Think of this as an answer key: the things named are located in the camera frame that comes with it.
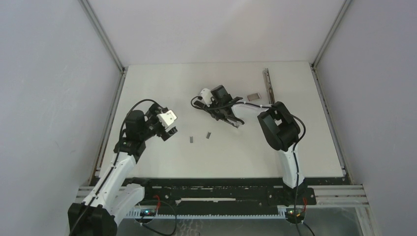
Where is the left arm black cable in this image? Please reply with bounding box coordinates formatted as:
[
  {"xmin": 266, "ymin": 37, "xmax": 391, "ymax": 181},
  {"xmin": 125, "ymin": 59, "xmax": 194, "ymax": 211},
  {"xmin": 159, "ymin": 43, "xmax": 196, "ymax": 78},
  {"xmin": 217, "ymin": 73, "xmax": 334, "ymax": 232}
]
[{"xmin": 68, "ymin": 99, "xmax": 178, "ymax": 236}]

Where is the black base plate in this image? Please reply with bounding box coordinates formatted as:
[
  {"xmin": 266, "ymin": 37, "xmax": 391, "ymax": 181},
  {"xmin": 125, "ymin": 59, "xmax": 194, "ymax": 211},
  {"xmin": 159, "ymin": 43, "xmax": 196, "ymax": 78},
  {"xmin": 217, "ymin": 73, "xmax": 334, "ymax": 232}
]
[{"xmin": 122, "ymin": 177, "xmax": 351, "ymax": 214}]

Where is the aluminium frame rail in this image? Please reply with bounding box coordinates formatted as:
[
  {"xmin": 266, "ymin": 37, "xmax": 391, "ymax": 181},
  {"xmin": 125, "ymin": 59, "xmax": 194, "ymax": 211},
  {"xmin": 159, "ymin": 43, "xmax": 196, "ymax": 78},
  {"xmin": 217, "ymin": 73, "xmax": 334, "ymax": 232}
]
[{"xmin": 80, "ymin": 0, "xmax": 128, "ymax": 178}]

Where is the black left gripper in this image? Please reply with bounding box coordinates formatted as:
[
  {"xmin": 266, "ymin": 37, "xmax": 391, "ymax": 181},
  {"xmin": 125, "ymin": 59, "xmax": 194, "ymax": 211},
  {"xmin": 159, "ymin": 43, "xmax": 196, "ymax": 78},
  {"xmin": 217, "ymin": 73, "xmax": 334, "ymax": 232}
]
[{"xmin": 139, "ymin": 104, "xmax": 177, "ymax": 141}]

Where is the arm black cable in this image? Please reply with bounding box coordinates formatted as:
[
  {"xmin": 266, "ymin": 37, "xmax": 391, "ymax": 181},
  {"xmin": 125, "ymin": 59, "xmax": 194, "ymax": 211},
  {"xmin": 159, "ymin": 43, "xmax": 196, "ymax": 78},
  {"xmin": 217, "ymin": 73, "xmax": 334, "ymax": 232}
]
[
  {"xmin": 190, "ymin": 96, "xmax": 318, "ymax": 236},
  {"xmin": 68, "ymin": 99, "xmax": 178, "ymax": 236}
]

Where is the staple box inner tray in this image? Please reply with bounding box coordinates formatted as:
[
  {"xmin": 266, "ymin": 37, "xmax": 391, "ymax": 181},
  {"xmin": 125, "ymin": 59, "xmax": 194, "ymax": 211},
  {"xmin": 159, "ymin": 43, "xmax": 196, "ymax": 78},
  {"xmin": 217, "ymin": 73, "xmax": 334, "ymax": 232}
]
[{"xmin": 247, "ymin": 93, "xmax": 262, "ymax": 101}]

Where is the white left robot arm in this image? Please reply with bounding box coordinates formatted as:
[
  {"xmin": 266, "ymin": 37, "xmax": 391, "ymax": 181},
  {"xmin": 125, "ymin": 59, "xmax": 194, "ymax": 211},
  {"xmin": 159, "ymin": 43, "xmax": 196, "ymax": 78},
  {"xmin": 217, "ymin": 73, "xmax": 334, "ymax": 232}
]
[{"xmin": 68, "ymin": 101, "xmax": 177, "ymax": 236}]

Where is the white cable duct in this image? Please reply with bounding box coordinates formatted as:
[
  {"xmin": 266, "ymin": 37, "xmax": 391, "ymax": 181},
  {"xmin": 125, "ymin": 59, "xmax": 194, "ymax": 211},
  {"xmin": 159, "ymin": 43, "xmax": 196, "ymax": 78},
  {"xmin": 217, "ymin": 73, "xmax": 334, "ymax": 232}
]
[{"xmin": 125, "ymin": 208, "xmax": 287, "ymax": 219}]

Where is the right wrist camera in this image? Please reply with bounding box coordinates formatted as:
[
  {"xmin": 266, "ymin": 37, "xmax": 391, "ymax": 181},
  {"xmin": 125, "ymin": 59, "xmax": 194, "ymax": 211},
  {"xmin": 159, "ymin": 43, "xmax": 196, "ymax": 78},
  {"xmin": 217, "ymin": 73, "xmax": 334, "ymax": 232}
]
[{"xmin": 200, "ymin": 88, "xmax": 212, "ymax": 107}]

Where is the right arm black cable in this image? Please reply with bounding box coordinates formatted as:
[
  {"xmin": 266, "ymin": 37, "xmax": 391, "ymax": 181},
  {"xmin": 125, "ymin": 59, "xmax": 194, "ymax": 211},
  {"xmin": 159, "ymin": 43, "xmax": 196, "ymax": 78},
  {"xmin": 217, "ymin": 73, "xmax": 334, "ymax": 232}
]
[{"xmin": 190, "ymin": 96, "xmax": 318, "ymax": 236}]

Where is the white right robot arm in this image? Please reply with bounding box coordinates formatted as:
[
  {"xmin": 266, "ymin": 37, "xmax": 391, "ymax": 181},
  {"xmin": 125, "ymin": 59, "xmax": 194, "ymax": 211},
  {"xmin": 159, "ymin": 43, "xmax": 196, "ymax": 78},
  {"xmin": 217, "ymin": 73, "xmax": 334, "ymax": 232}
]
[{"xmin": 199, "ymin": 85, "xmax": 304, "ymax": 205}]

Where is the black stapler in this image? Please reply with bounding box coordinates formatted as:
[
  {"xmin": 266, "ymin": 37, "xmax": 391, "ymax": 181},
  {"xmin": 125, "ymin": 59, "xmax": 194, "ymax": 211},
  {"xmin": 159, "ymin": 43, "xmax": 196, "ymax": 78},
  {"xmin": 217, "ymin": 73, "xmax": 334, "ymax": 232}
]
[{"xmin": 191, "ymin": 100, "xmax": 244, "ymax": 128}]

